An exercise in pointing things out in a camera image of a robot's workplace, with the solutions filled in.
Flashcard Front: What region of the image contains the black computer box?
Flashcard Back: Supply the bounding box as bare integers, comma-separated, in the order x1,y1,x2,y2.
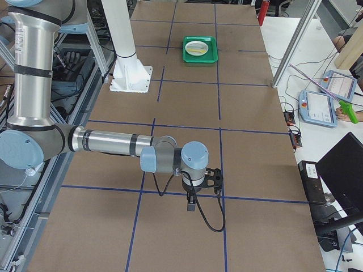
298,160,335,206

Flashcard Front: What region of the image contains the near black orange adapter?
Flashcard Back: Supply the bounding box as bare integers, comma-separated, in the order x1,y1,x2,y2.
289,130,302,149

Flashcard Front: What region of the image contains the teach pendant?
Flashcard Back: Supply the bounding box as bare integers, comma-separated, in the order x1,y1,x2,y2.
321,70,357,102
298,90,337,128

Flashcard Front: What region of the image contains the white camera post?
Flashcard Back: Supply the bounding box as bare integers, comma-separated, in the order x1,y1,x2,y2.
102,0,153,94

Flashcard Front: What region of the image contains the wooden board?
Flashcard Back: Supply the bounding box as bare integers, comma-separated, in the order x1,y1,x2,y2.
333,23,362,70

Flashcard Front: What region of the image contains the blue network cable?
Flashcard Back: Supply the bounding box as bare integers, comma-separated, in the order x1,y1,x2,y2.
334,226,358,272

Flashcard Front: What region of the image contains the white round plate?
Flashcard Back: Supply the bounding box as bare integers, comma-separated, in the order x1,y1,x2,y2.
184,41,209,57

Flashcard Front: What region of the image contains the far teach pendant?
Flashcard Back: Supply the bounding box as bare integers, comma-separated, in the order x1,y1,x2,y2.
321,70,357,102

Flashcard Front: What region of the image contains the far black orange adapter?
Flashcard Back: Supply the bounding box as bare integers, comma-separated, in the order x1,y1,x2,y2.
283,110,296,126

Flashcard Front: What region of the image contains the black monitor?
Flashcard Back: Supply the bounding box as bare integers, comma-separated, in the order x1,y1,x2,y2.
315,132,362,236

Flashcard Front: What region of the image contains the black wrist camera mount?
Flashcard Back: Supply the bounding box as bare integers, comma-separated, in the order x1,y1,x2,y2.
204,168,223,196

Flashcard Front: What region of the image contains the green plastic tray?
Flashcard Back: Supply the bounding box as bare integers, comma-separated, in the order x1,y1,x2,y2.
182,36,218,63

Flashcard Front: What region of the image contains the near teach pendant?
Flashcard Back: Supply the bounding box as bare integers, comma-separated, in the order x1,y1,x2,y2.
298,90,337,128

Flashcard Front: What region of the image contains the black orange adapter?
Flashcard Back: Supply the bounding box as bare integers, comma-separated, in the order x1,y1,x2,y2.
283,110,296,126
289,130,302,149

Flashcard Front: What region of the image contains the green handled grabber tool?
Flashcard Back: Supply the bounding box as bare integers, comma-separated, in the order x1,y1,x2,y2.
289,63,359,124

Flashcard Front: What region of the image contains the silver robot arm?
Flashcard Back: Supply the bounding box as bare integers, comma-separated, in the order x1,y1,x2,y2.
1,1,209,211

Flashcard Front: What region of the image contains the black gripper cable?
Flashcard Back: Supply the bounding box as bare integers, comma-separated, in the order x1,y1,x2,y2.
152,171,226,233

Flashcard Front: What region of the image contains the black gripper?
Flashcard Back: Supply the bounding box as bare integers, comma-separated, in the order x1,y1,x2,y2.
182,181,206,212

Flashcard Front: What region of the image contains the red fire extinguisher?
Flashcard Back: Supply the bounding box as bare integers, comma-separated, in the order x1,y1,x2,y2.
258,0,270,26

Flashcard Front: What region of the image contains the person's hand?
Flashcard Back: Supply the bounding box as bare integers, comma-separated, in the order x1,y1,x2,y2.
335,108,362,122

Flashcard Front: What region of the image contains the yellow plastic spoon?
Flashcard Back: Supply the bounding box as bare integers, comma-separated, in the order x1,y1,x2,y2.
186,49,206,56

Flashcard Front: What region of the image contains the aluminium frame post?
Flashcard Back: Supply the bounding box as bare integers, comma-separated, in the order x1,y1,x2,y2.
272,0,322,88

